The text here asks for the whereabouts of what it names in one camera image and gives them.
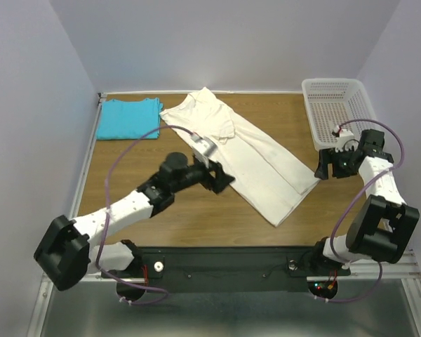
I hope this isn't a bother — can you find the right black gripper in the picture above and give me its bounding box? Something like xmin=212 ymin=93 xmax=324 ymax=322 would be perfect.
xmin=313 ymin=145 xmax=356 ymax=180

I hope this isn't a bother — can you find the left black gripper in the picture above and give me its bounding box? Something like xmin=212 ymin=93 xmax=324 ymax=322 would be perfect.
xmin=171 ymin=154 xmax=234 ymax=193

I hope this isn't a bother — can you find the white t-shirt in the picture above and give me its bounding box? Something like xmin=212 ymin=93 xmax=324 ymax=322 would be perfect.
xmin=161 ymin=88 xmax=319 ymax=226

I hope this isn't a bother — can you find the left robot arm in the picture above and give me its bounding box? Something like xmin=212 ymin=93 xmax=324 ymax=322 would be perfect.
xmin=34 ymin=152 xmax=235 ymax=291

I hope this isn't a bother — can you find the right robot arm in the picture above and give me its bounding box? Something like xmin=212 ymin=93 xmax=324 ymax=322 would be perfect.
xmin=308 ymin=127 xmax=420 ymax=274

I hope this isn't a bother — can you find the white plastic basket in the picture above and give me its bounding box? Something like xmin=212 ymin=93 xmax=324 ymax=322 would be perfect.
xmin=302 ymin=78 xmax=376 ymax=151

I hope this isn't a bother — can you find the folded blue t-shirt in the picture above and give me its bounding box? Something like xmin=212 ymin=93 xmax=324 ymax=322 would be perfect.
xmin=96 ymin=98 xmax=163 ymax=140

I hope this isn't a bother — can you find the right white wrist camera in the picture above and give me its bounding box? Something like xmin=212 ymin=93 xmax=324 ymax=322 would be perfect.
xmin=332 ymin=125 xmax=358 ymax=152

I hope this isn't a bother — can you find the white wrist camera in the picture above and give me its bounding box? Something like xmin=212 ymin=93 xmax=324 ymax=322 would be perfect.
xmin=332 ymin=125 xmax=358 ymax=152
xmin=190 ymin=133 xmax=218 ymax=168

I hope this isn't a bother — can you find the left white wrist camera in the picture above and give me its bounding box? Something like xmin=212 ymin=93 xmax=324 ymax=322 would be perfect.
xmin=190 ymin=133 xmax=218 ymax=168

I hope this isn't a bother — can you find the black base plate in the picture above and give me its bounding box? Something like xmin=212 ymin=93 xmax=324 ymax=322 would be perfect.
xmin=98 ymin=245 xmax=352 ymax=294

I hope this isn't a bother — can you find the aluminium frame rail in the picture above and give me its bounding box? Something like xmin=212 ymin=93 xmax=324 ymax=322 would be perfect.
xmin=26 ymin=91 xmax=421 ymax=337

